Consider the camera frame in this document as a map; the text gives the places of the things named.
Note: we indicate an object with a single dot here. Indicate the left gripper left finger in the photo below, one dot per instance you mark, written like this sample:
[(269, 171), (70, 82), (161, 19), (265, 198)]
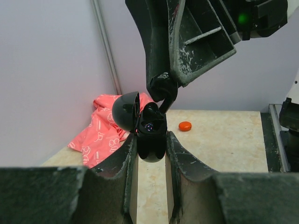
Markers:
[(118, 183)]

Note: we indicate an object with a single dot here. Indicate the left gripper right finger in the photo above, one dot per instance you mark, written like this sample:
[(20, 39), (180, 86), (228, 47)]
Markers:
[(191, 192)]

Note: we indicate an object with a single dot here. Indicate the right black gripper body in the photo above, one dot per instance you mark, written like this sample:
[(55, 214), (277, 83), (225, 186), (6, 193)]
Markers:
[(247, 19)]

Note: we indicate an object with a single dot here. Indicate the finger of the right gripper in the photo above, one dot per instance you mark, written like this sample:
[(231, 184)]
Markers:
[(202, 34), (151, 19)]

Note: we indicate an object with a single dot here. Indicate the black earbud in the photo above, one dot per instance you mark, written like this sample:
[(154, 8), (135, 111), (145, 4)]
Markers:
[(166, 88)]

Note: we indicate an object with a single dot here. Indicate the orange charging case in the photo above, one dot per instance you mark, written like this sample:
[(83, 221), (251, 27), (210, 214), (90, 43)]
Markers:
[(185, 126)]

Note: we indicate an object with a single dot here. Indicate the black charging case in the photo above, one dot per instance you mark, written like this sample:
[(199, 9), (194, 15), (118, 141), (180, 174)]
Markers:
[(149, 125)]

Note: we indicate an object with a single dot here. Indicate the pink patterned cloth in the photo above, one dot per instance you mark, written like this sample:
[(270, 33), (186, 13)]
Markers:
[(102, 136)]

